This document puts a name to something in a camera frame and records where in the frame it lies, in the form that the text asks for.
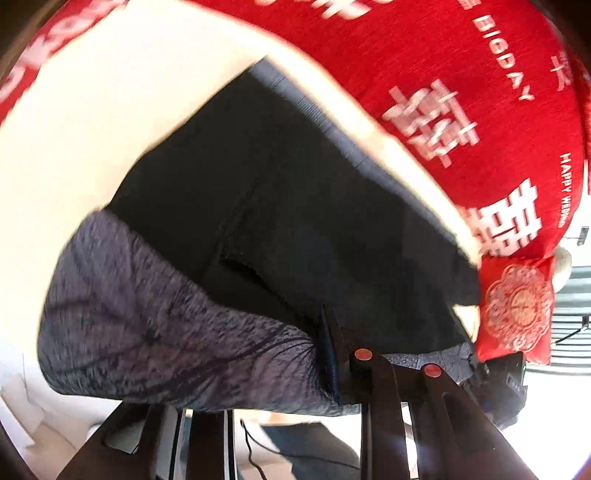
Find small red embroidered pillow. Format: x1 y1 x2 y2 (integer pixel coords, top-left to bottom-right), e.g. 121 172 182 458
475 256 555 365

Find red sofa cover with characters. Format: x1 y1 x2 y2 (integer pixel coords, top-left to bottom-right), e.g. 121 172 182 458
1 1 585 257

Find cream seat cushion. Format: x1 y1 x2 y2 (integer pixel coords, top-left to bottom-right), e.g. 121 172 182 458
1 1 480 419

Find blue jeans leg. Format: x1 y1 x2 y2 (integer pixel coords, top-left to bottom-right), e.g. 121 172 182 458
263 423 361 480

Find thin black cable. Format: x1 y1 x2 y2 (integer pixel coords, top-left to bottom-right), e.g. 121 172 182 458
238 418 270 480

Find black pants with blue waistband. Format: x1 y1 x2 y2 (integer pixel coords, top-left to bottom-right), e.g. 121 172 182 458
37 61 480 416

